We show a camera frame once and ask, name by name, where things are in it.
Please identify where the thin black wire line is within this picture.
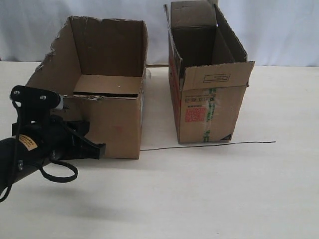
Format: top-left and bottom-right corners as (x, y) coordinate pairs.
(140, 141), (276, 151)

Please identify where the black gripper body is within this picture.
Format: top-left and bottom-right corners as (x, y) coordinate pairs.
(11, 116), (88, 162)

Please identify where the black cable loop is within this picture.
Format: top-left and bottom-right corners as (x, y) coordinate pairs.
(0, 99), (79, 204)

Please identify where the taped cardboard box with flaps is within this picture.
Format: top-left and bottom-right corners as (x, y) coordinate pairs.
(164, 0), (255, 143)

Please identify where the torn cardboard box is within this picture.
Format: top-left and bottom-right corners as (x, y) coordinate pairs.
(27, 16), (148, 159)

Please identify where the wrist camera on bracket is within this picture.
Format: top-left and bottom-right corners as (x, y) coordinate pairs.
(10, 85), (64, 125)

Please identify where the white backdrop cloth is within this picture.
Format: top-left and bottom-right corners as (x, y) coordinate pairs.
(0, 0), (319, 66)

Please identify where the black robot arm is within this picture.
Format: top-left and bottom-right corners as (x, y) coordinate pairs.
(0, 115), (106, 201)

